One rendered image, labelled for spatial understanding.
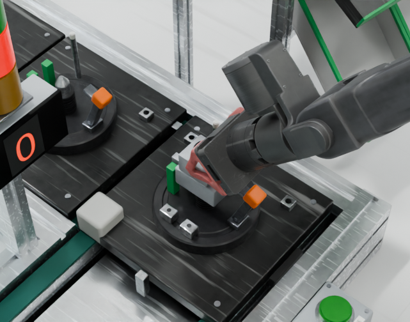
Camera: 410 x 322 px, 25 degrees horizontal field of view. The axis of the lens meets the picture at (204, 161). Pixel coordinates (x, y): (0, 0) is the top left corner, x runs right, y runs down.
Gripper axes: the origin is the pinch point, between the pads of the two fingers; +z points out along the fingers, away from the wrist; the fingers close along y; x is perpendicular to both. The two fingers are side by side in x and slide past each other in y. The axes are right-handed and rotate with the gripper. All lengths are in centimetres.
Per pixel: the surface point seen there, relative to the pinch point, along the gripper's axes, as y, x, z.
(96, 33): -16.3, -18.3, 31.7
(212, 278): 7.4, 12.6, 3.0
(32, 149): 18.1, -14.3, -2.3
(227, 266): 4.8, 12.8, 2.7
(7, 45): 18.4, -24.6, -13.3
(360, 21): -19.8, -3.1, -14.7
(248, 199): 1.0, 6.3, -4.3
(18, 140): 19.6, -16.1, -4.4
